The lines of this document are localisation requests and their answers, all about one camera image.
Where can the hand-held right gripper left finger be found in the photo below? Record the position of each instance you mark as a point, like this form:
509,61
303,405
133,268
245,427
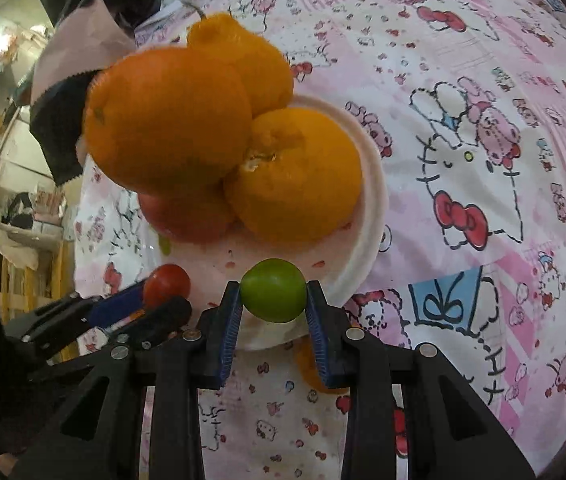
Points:
230,330

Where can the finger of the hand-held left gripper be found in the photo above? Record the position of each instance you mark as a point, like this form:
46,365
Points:
163,317
108,310

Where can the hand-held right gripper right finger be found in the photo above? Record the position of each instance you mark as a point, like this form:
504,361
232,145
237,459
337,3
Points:
320,340

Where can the small tangerine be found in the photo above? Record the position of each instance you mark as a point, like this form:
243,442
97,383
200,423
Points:
303,365

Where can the red cherry tomato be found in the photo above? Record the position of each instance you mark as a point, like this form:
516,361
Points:
167,285

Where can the small green plum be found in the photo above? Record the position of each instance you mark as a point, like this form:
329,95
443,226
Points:
164,245
273,290

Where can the red apple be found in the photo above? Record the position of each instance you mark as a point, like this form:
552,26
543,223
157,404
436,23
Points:
188,215

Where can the pink speckled plate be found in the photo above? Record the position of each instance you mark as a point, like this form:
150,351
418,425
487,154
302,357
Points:
368,210

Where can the yellowish round orange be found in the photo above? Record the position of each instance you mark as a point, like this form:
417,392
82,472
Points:
298,175

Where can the round dark orange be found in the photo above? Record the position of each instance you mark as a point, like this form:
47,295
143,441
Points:
168,120

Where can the pear-shaped orange with stem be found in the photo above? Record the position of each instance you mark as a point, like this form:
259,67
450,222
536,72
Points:
243,65

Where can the black hanging garment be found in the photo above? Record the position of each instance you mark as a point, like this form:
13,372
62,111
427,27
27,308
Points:
63,125

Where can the pink cloth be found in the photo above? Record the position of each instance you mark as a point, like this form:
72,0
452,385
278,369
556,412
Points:
78,45

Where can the pink cartoon printed bed sheet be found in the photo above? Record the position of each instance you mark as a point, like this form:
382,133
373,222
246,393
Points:
463,110

